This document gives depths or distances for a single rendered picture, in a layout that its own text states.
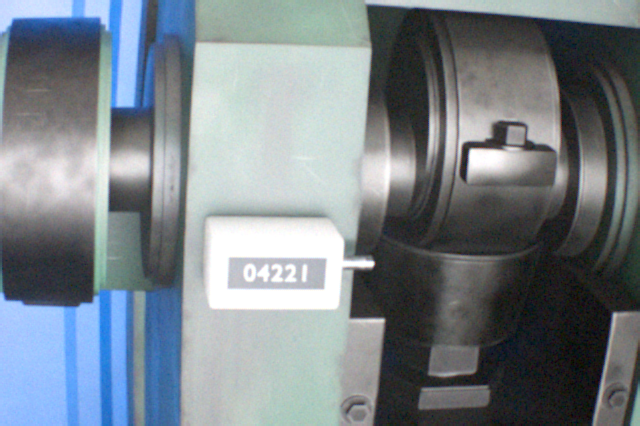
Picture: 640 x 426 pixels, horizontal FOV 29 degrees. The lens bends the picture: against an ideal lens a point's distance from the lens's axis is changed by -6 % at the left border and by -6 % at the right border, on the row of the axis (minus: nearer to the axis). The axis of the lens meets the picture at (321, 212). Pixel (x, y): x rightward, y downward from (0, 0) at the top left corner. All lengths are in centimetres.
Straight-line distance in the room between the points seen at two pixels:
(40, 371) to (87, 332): 12
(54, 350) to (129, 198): 130
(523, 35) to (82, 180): 29
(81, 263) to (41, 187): 6
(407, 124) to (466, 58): 8
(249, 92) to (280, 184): 5
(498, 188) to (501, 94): 6
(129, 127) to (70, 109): 7
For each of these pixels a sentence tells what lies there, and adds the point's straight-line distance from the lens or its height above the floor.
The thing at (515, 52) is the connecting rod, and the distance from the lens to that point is 81.
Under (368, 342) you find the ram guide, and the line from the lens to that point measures 77.
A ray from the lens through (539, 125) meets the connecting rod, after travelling 79.
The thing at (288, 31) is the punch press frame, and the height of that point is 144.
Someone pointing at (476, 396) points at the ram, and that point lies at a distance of 89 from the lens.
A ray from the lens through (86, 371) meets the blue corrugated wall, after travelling 209.
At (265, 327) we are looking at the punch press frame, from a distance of 74.
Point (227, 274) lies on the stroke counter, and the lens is 68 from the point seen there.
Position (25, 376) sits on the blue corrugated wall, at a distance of 213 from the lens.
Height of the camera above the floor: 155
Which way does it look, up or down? 17 degrees down
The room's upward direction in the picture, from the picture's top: 4 degrees clockwise
